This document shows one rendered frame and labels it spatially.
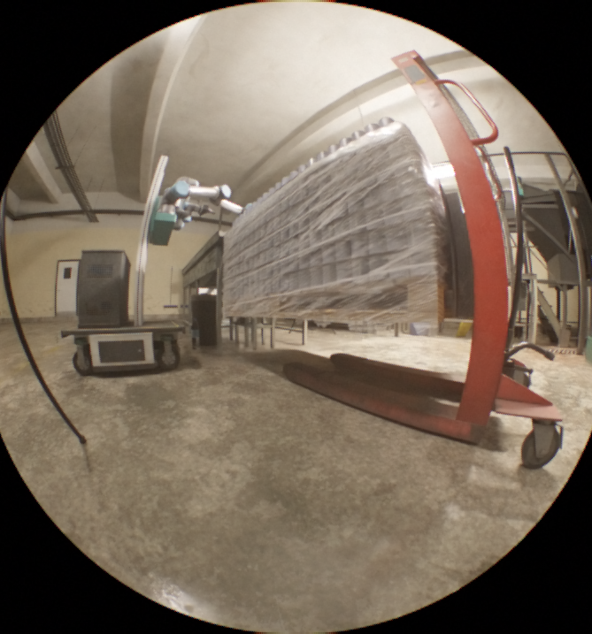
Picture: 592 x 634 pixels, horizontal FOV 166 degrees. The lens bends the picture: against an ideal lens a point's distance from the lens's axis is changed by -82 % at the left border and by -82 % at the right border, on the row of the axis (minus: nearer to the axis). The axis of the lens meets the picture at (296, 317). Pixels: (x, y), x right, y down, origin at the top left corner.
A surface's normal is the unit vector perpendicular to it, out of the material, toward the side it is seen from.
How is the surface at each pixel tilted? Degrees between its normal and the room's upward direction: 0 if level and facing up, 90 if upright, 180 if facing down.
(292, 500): 0
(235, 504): 0
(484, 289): 90
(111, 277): 90
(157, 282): 90
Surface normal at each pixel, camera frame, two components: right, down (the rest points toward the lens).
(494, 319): -0.77, 0.02
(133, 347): 0.64, 0.05
